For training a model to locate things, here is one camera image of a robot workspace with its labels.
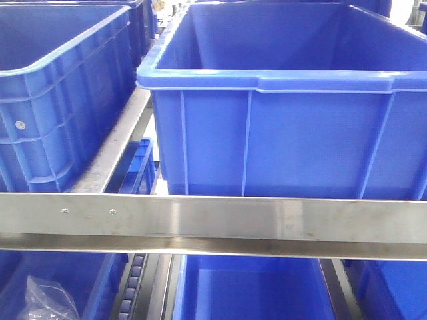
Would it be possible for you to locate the blue crate lower left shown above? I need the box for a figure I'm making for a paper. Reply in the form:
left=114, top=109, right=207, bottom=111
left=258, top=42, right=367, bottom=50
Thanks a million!
left=1, top=251, right=128, bottom=319

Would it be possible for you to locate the blue ribbed crate upper left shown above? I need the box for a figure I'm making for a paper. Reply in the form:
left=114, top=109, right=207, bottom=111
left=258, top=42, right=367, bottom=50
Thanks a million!
left=1, top=3, right=135, bottom=192

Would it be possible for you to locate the upper rack steel beam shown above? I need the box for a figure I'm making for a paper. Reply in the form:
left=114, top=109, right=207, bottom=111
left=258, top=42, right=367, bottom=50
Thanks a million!
left=1, top=193, right=426, bottom=261

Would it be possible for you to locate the large blue crate upper centre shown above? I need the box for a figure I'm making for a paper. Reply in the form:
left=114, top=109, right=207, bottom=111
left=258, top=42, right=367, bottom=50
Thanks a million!
left=137, top=1, right=426, bottom=200

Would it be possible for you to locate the roller conveyor track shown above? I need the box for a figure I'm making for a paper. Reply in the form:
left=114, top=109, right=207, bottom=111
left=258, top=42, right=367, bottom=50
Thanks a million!
left=110, top=253, right=148, bottom=319

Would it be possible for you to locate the blue crate lower centre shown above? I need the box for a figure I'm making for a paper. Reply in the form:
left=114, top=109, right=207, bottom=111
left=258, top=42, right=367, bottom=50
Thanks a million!
left=173, top=255, right=335, bottom=319

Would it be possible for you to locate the blue crate lower right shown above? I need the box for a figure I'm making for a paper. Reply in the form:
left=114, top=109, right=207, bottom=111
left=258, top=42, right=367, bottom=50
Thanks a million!
left=342, top=260, right=426, bottom=319

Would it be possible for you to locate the clear plastic bag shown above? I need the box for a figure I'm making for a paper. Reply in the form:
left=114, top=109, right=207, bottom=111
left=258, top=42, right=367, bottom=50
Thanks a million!
left=17, top=275, right=81, bottom=320

